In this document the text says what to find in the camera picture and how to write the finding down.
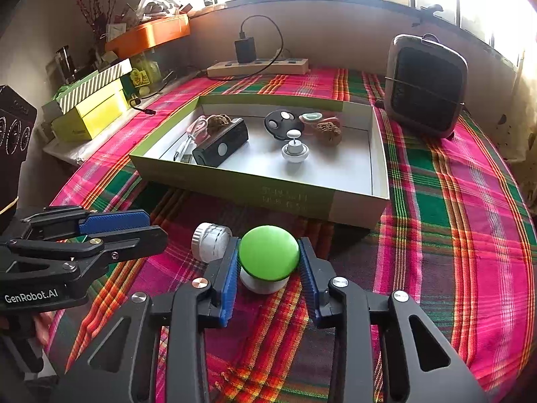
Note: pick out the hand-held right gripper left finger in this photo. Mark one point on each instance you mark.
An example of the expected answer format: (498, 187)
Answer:
(228, 289)

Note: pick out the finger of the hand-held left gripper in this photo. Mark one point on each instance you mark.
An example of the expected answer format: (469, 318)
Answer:
(126, 243)
(113, 221)

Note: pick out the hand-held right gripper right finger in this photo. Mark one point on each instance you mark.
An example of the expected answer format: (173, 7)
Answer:
(308, 289)

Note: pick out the green mushroom shaped lamp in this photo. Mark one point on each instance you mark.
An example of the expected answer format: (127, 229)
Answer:
(268, 252)

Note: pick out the green rimmed cardboard box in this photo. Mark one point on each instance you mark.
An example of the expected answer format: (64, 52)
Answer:
(335, 176)

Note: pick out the brown walnut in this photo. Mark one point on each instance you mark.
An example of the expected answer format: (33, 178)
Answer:
(218, 122)
(329, 131)

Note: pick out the black disc with white buttons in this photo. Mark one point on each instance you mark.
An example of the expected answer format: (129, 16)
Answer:
(289, 125)

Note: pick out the white jar with cap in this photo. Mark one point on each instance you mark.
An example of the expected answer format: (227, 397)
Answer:
(212, 241)

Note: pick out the yellow cardboard box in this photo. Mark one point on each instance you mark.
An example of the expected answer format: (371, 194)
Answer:
(96, 113)

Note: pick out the clear glass jar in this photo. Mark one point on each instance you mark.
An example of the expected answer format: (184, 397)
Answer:
(63, 65)

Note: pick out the striped gift box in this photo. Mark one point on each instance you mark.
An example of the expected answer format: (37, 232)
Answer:
(92, 84)

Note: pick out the white round knob item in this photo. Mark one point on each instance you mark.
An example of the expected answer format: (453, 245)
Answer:
(295, 153)

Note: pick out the dried branches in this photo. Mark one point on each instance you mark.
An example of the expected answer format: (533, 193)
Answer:
(97, 21)

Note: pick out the yellow label glass jar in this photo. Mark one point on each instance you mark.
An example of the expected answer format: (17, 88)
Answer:
(144, 73)

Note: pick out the black rectangular device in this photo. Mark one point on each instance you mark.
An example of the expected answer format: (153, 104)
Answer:
(226, 134)

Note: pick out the plaid cloth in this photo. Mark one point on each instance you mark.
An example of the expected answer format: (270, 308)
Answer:
(440, 218)

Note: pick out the green and white oval item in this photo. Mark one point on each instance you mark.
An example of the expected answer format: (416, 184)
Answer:
(311, 116)

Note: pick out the black charger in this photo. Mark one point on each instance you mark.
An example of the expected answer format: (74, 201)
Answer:
(245, 50)

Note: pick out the beige power strip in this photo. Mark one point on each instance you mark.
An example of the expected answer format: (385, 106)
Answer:
(289, 67)

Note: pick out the grey desk heater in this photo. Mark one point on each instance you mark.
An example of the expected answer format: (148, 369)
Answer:
(423, 88)

